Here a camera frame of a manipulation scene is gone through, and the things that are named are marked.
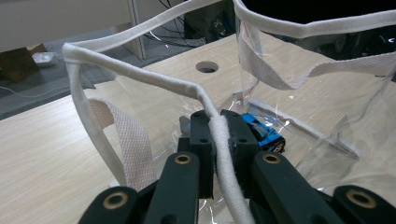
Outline clear plastic bag white trim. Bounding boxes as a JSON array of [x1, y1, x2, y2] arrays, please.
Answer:
[[62, 0, 396, 224]]

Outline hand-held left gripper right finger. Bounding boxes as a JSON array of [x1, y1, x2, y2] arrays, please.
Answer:
[[219, 108, 262, 199]]

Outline brown cardboard box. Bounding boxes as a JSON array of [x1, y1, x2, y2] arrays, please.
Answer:
[[0, 43, 49, 84]]

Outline small white object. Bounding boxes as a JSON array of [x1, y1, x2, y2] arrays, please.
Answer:
[[31, 50, 60, 68]]

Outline white floor cable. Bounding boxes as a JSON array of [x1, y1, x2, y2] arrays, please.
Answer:
[[0, 84, 68, 100]]

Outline dark curtain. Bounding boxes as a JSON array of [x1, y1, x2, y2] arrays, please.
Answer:
[[241, 0, 396, 62]]

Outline black cables from outlet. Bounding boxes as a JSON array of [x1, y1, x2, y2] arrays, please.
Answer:
[[143, 0, 207, 49]]

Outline blue toy car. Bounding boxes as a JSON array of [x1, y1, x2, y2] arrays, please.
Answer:
[[241, 112, 287, 154]]

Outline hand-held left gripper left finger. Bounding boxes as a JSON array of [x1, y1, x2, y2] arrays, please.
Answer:
[[177, 110, 217, 200]]

